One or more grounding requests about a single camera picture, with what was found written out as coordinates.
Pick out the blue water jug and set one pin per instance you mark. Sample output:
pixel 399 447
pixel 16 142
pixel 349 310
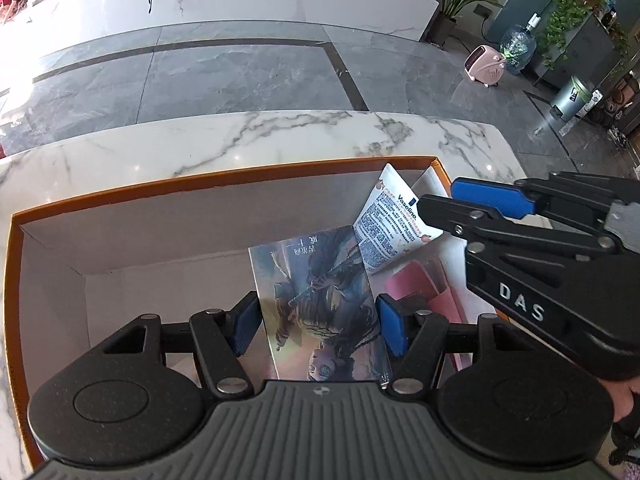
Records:
pixel 519 47

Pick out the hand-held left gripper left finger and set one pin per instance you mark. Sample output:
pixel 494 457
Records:
pixel 247 322

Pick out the green vine plant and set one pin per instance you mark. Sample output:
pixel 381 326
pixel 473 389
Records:
pixel 570 5

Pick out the white lotion sachet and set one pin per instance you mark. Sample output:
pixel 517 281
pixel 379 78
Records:
pixel 385 230

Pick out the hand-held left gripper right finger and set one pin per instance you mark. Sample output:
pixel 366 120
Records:
pixel 392 325

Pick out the silver trash can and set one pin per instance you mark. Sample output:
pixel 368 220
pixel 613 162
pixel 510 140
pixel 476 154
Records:
pixel 570 100

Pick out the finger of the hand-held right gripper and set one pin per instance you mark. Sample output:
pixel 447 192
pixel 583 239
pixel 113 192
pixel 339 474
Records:
pixel 490 197
pixel 520 280

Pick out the pink fan heater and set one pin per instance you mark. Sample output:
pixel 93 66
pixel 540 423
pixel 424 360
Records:
pixel 484 66

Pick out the pink case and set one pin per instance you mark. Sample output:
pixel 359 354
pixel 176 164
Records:
pixel 425 285

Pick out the orange cardboard box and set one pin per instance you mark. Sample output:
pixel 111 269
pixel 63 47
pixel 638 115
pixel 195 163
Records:
pixel 150 230

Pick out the grey cabinet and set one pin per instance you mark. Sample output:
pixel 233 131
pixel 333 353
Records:
pixel 595 50

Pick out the dark illustrated card box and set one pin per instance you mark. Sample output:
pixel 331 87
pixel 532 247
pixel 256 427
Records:
pixel 320 300

